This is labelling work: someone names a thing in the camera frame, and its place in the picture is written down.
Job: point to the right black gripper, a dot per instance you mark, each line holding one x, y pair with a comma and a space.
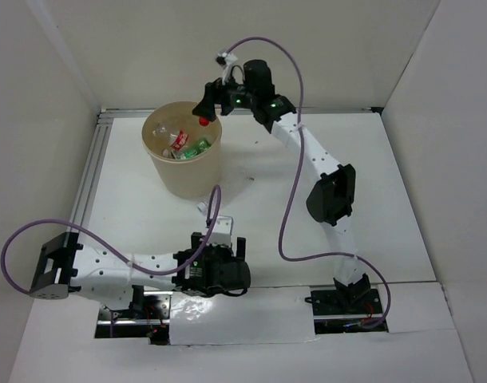
215, 92

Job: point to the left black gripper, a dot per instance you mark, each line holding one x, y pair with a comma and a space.
240, 249

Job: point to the clear bottle red label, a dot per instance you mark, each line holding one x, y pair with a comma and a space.
203, 121

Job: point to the green plastic bottle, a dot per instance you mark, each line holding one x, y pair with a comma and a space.
200, 146

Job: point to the small bottle red label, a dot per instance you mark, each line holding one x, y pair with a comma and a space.
171, 133

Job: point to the clear bottle blue white cap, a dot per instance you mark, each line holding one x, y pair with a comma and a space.
168, 154

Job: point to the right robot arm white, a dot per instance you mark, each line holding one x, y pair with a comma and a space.
332, 183

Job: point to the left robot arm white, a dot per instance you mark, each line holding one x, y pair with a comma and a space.
99, 276

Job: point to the beige round plastic bin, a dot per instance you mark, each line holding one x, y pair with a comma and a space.
186, 178

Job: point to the aluminium frame rail back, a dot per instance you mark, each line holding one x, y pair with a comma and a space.
123, 113

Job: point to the aluminium frame rail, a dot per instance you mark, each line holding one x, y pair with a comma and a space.
123, 113
80, 207

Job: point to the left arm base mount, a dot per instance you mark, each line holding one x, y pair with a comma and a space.
146, 318

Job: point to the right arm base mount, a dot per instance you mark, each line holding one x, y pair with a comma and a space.
338, 310

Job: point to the aluminium frame rail left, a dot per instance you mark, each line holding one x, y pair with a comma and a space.
80, 207

